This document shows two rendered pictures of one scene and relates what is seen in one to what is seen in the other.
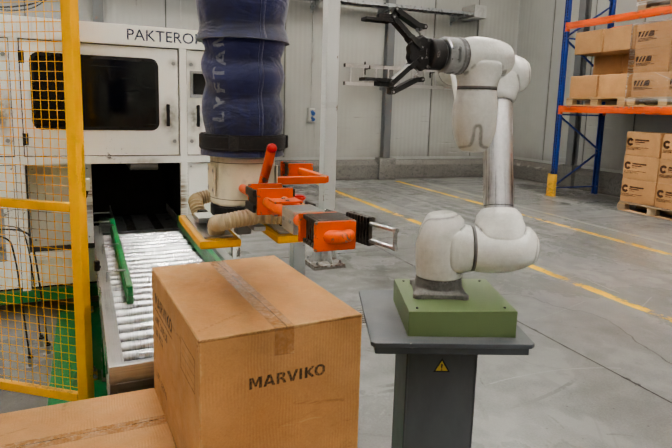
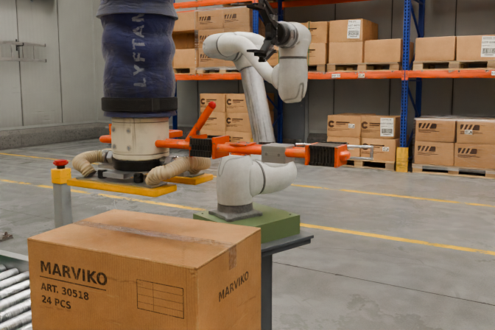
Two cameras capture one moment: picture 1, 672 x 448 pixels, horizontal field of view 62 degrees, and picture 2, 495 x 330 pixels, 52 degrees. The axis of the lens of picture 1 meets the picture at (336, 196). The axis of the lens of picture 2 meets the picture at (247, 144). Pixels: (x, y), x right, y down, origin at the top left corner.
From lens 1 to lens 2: 0.93 m
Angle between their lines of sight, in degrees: 37
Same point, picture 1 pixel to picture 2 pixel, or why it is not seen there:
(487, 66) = (305, 43)
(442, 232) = (243, 167)
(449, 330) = (264, 238)
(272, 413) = (228, 317)
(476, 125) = (300, 83)
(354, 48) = not seen: outside the picture
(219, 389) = (206, 306)
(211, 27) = (132, 4)
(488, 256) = (272, 180)
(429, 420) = not seen: hidden behind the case
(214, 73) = (135, 44)
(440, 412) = not seen: hidden behind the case
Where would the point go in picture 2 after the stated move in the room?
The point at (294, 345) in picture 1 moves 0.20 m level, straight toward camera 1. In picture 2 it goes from (236, 259) to (285, 278)
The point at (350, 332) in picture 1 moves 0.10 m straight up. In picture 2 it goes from (257, 243) to (257, 212)
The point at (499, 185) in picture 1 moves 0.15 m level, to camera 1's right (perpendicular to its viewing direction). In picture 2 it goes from (267, 129) to (292, 127)
